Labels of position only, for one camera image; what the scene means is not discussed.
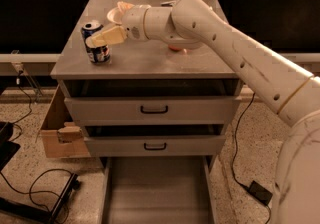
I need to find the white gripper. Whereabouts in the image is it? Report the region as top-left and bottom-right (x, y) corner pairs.
(85, 1), (150, 48)

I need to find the blue pepsi can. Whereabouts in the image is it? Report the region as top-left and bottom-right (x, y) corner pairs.
(81, 20), (110, 64)

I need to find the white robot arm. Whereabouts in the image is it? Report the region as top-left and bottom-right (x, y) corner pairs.
(86, 0), (320, 224)

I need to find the grey drawer cabinet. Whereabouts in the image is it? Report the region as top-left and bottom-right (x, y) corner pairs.
(50, 0), (253, 169)

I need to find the top grey drawer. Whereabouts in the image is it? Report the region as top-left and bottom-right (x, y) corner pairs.
(65, 96), (240, 126)

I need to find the middle grey drawer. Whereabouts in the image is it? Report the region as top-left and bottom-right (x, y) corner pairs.
(84, 135), (226, 157)

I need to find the open bottom grey drawer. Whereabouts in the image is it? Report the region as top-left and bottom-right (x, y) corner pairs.
(98, 156), (217, 224)

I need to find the white paper bowl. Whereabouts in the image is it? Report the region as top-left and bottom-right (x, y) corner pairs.
(107, 7), (124, 25)

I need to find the blue chip bag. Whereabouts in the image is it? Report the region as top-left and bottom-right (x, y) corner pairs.
(161, 0), (176, 7)

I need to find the red apple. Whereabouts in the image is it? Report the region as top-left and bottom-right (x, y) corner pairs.
(168, 46), (186, 52)

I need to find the brown cardboard box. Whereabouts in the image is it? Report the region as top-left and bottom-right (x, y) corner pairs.
(40, 87), (90, 158)

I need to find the black stand base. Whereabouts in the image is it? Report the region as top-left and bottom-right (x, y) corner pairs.
(0, 171), (80, 224)

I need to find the black power adapter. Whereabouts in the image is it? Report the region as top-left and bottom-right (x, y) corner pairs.
(247, 181), (272, 206)

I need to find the black wall cable left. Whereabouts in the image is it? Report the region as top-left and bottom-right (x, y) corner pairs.
(9, 69), (34, 142)

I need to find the black power cable right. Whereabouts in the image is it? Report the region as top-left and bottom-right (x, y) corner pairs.
(231, 92), (272, 224)

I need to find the black cable left floor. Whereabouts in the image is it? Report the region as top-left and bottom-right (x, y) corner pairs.
(0, 168), (75, 224)

